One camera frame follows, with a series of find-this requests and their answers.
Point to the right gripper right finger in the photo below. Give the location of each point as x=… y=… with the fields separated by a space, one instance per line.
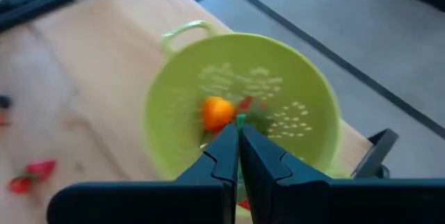
x=264 y=161

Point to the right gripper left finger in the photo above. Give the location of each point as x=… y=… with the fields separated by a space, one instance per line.
x=222 y=154

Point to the red fruit with green stem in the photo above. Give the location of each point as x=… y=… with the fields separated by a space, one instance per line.
x=240 y=121

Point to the small orange red peach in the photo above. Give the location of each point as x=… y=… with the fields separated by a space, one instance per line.
x=217 y=112

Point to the green plastic colander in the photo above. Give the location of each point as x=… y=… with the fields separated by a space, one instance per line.
x=194 y=78

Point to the red cherry tomato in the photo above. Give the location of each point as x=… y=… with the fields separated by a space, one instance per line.
x=41 y=168
x=19 y=185

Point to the dark blueberry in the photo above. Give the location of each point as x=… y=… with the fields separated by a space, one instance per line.
x=5 y=102

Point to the wooden shelf with black frame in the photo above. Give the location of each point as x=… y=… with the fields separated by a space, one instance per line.
x=114 y=43

